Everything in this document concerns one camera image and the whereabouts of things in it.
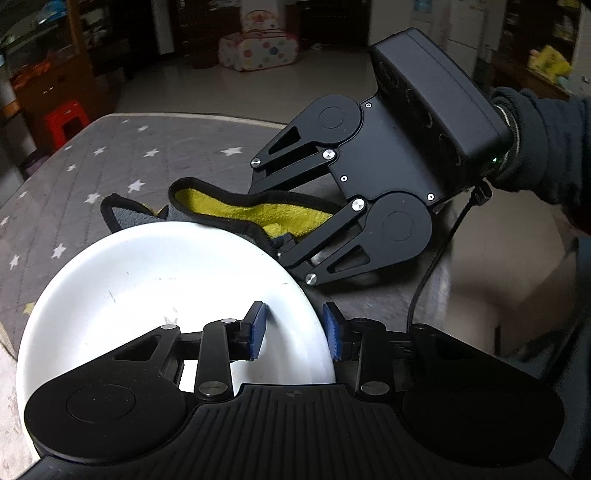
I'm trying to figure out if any polka-dot play tent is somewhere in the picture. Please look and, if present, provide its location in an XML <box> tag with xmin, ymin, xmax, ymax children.
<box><xmin>218</xmin><ymin>10</ymin><xmax>300</xmax><ymax>72</ymax></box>

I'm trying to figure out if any white bowl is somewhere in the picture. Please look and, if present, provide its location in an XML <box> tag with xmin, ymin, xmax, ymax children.
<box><xmin>16</xmin><ymin>220</ymin><xmax>337</xmax><ymax>467</ymax></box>

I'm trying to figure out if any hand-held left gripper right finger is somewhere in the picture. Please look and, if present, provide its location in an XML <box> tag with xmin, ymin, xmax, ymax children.
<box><xmin>323</xmin><ymin>301</ymin><xmax>504</xmax><ymax>403</ymax></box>

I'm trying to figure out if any purple basket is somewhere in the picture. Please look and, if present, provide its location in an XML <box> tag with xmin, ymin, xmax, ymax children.
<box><xmin>22</xmin><ymin>151</ymin><xmax>51</xmax><ymax>178</ymax></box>

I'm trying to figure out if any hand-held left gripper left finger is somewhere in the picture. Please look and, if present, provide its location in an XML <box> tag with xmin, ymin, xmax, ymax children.
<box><xmin>92</xmin><ymin>301</ymin><xmax>269</xmax><ymax>403</ymax></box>

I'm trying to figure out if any person's right forearm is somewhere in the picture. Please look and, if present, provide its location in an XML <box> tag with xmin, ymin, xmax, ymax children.
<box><xmin>485</xmin><ymin>87</ymin><xmax>591</xmax><ymax>206</ymax></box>

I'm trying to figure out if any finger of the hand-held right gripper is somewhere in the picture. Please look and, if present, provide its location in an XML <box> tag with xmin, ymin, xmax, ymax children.
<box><xmin>275</xmin><ymin>198</ymin><xmax>385</xmax><ymax>287</ymax></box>
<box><xmin>248</xmin><ymin>110</ymin><xmax>338</xmax><ymax>195</ymax></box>

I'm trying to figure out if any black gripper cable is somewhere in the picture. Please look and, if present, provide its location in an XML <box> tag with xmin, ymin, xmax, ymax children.
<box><xmin>406</xmin><ymin>182</ymin><xmax>492</xmax><ymax>330</ymax></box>

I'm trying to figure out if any yellow and grey cleaning cloth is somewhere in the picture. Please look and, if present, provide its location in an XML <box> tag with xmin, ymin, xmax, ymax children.
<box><xmin>100</xmin><ymin>178</ymin><xmax>336</xmax><ymax>261</ymax></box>

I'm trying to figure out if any wooden display cabinet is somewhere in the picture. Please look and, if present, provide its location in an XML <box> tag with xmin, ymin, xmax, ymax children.
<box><xmin>0</xmin><ymin>0</ymin><xmax>127</xmax><ymax>139</ymax></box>

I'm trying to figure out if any red plastic stool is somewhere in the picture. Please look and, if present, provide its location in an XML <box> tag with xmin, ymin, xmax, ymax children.
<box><xmin>42</xmin><ymin>99</ymin><xmax>90</xmax><ymax>151</ymax></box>

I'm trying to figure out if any yellow soft item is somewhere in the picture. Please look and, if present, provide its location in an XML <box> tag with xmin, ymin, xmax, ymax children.
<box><xmin>529</xmin><ymin>44</ymin><xmax>573</xmax><ymax>78</ymax></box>

